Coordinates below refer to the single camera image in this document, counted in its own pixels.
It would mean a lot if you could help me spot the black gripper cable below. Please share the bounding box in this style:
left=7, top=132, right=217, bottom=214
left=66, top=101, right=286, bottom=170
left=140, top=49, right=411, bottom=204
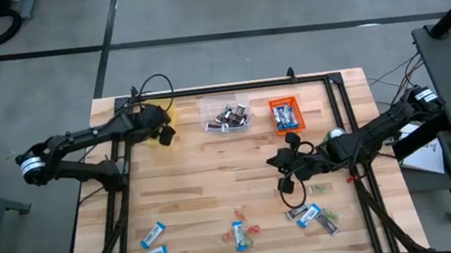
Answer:
left=275, top=163, right=309, bottom=212
left=134, top=71, right=178, bottom=116

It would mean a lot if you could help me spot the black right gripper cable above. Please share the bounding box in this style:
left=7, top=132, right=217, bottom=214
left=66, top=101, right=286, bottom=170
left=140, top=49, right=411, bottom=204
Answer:
left=275, top=163, right=309, bottom=212

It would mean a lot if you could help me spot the black aluminium rig frame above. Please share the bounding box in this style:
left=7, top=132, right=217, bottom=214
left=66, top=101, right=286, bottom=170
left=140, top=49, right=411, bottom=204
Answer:
left=41, top=52, right=432, bottom=253

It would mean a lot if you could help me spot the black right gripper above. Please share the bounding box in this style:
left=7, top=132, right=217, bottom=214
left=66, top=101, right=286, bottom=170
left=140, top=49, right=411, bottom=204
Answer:
left=263, top=129, right=330, bottom=197

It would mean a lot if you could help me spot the orange ring pop candy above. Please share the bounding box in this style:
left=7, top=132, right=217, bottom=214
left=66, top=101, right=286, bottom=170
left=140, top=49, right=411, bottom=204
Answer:
left=219, top=229, right=234, bottom=245
left=233, top=206, right=249, bottom=223

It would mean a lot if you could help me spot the white paper sheet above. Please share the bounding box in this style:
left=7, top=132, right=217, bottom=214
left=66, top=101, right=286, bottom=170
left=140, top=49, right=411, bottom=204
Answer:
left=395, top=121, right=447, bottom=179

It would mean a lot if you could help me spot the yellow plastic basket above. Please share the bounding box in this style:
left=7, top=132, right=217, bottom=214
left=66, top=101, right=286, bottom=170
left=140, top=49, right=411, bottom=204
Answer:
left=139, top=96, right=182, bottom=149

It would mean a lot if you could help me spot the black cable tangle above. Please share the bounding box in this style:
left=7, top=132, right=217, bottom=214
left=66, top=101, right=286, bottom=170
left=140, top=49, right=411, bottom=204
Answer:
left=364, top=50, right=443, bottom=111

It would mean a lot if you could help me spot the clear plastic container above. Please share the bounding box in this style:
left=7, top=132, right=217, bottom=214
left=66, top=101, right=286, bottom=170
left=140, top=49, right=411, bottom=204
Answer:
left=195, top=91, right=255, bottom=138

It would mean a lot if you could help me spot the green ring pop candy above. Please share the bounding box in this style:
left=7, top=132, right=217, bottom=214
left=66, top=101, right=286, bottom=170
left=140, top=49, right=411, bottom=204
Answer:
left=322, top=206, right=342, bottom=225
left=242, top=233, right=256, bottom=250
left=307, top=182, right=330, bottom=196

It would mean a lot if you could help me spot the green soda can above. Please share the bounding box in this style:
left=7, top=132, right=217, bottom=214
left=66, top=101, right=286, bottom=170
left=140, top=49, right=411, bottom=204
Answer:
left=327, top=126, right=347, bottom=140

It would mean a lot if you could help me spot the orange plastic basket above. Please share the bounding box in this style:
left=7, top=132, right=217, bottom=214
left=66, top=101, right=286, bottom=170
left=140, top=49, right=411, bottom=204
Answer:
left=267, top=95, right=308, bottom=138

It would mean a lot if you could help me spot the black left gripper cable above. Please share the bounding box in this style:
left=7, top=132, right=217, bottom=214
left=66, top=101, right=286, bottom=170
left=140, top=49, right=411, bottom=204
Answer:
left=134, top=71, right=178, bottom=116

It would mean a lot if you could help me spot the grey box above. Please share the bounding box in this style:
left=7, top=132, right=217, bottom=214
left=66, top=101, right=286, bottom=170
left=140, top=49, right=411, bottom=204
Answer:
left=16, top=0, right=41, bottom=21

